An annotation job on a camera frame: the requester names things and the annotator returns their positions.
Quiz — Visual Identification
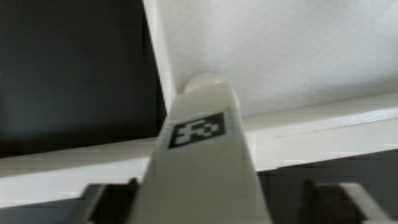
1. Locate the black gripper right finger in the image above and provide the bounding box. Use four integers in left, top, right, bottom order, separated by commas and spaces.
298, 180, 386, 224

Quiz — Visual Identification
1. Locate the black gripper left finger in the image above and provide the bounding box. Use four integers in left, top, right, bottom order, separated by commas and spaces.
70, 179, 139, 224

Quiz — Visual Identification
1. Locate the white desk leg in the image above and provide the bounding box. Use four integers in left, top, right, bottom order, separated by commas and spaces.
127, 73, 273, 224

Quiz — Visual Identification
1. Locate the white desk tabletop tray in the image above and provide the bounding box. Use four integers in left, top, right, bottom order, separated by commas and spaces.
143, 0, 398, 116

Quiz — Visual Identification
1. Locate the white L-shaped fence bar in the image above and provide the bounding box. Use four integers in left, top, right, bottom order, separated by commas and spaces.
0, 108, 398, 209

